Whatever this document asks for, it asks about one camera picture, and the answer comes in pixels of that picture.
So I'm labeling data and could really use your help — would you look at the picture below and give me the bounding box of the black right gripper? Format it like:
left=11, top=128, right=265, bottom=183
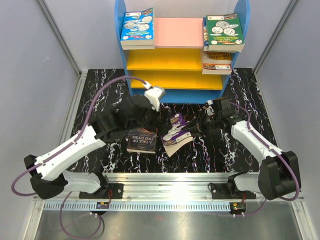
left=181, top=109, right=221, bottom=138

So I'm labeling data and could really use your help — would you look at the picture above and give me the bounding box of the purple treehouse book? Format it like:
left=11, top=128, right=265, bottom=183
left=161, top=113, right=193, bottom=158

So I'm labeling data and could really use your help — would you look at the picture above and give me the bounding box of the dark tale of two cities book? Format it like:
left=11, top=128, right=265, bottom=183
left=126, top=128, right=157, bottom=154

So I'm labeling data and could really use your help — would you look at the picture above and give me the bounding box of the yellow 130-storey treehouse book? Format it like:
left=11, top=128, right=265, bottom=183
left=201, top=51, right=232, bottom=75

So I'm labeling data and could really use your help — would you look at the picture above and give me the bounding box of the blue 91-storey treehouse book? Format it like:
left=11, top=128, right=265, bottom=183
left=202, top=17, right=209, bottom=51

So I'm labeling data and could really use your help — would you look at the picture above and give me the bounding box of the lime green treehouse book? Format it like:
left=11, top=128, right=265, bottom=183
left=122, top=45, right=155, bottom=50

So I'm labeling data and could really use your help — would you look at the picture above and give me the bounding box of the light blue 26-storey book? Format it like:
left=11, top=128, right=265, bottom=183
left=120, top=7, right=155, bottom=47

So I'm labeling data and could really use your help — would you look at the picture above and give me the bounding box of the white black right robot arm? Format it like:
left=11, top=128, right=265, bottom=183
left=183, top=97, right=302, bottom=201

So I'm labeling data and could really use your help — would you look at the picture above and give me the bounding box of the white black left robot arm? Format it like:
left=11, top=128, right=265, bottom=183
left=24, top=95, right=172, bottom=200

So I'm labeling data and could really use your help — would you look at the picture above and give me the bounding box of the blue pink yellow bookshelf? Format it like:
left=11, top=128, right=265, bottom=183
left=114, top=0, right=251, bottom=104

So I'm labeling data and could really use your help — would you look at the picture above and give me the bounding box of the right small circuit board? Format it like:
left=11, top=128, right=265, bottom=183
left=230, top=202, right=247, bottom=212

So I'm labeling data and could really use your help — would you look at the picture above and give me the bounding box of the small circuit board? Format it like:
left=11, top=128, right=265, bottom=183
left=96, top=202, right=110, bottom=210
left=230, top=202, right=247, bottom=212

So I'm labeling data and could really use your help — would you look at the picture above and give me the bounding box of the left small circuit board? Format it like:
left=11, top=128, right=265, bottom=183
left=96, top=202, right=110, bottom=210

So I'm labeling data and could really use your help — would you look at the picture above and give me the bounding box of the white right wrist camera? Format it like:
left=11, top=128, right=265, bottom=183
left=202, top=100, right=215, bottom=116

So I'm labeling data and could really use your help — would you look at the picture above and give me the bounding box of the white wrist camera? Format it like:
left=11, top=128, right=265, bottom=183
left=202, top=100, right=215, bottom=116
left=143, top=82, right=166, bottom=112

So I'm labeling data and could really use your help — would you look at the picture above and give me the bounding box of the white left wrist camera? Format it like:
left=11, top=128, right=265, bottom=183
left=143, top=82, right=166, bottom=112

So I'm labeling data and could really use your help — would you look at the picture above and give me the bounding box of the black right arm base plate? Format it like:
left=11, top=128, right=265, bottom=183
left=207, top=182, right=257, bottom=200

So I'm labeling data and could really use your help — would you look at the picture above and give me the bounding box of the aluminium mounting rail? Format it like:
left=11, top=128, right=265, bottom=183
left=32, top=171, right=305, bottom=202

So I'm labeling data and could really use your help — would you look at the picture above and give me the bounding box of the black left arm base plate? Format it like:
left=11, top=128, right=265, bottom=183
left=78, top=183, right=125, bottom=200

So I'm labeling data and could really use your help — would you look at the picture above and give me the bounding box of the slotted grey cable duct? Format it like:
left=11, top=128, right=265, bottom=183
left=43, top=201, right=232, bottom=212

